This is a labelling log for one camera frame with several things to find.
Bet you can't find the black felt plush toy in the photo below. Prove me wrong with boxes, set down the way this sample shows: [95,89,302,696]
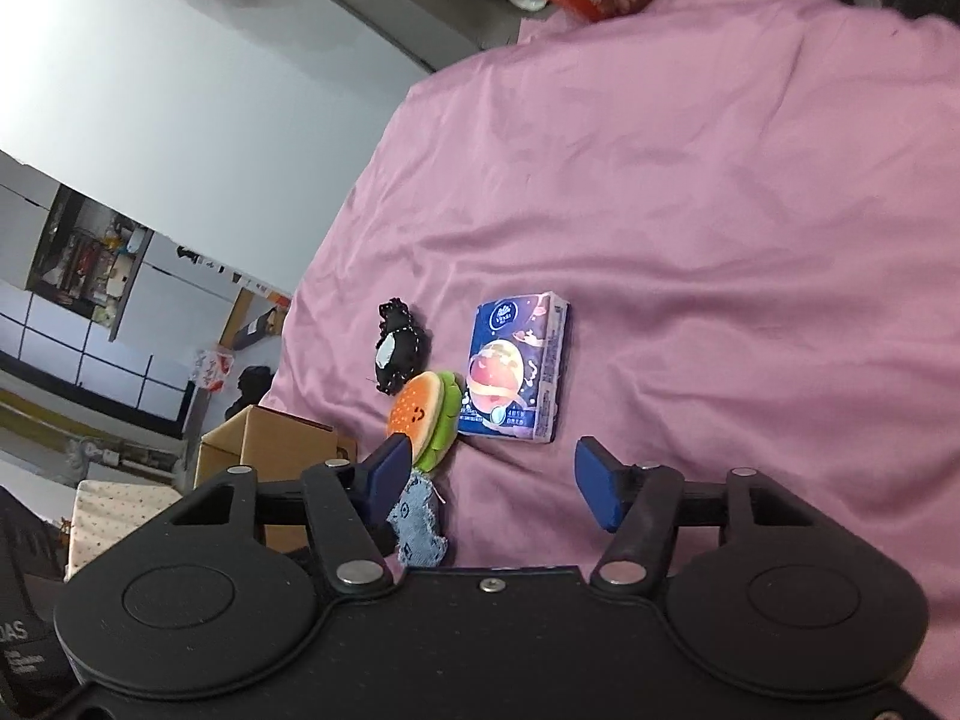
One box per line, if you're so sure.
[374,298,430,395]

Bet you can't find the blue tissue pack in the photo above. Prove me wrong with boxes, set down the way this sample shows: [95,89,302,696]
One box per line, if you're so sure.
[459,291,569,444]

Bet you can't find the blue denim elephant toy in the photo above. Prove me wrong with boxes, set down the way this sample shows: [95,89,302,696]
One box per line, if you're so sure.
[387,472,449,569]

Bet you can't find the hamburger plush toy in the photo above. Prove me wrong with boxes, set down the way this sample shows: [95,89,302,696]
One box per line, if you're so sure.
[387,371,462,475]

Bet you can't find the brown cardboard box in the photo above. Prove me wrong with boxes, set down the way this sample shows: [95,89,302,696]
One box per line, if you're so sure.
[185,405,358,554]

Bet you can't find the white red plastic bag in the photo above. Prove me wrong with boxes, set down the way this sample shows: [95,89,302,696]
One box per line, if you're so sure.
[190,346,235,394]

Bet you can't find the pink bed sheet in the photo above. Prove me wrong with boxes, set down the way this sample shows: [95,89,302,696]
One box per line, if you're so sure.
[265,0,958,718]

